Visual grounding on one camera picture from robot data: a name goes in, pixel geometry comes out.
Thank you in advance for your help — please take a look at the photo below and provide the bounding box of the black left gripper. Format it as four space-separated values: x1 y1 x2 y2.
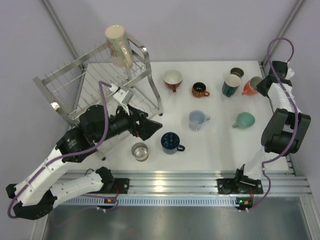
94 102 162 145

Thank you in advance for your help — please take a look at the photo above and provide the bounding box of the dark green mug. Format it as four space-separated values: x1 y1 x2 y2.
222 74 241 98

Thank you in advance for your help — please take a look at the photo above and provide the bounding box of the light blue mug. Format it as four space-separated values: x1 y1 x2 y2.
188 110 211 132

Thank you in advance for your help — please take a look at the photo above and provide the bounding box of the tall beige floral mug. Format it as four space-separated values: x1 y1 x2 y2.
104 25 134 68

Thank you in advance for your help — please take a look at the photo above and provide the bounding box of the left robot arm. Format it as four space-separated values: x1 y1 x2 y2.
6 105 163 220

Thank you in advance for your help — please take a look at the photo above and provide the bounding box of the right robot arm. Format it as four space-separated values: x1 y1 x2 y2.
233 61 311 193

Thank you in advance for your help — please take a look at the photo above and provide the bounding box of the stainless steel dish rack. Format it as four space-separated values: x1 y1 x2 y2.
32 34 164 161

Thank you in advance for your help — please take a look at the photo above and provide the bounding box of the steel tumbler cork base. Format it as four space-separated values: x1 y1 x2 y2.
131 142 149 162

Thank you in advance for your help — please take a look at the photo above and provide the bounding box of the small tumbler cork band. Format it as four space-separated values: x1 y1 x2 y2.
230 67 244 78

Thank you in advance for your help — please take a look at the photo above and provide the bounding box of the dark blue speckled mug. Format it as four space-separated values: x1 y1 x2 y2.
160 132 186 155

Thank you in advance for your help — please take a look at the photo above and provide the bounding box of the mint green cup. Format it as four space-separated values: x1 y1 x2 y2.
232 112 256 129

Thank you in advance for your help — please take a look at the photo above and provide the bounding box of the red cup white interior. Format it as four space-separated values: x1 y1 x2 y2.
163 69 183 93

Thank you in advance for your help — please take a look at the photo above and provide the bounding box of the orange black round mug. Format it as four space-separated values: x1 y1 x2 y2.
191 82 210 98

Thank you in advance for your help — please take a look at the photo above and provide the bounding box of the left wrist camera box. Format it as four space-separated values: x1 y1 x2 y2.
109 83 134 116

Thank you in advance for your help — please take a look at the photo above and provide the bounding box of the aluminium mounting rail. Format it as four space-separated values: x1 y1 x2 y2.
41 170 312 196

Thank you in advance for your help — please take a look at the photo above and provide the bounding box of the slotted cable duct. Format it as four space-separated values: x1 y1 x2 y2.
61 195 240 207

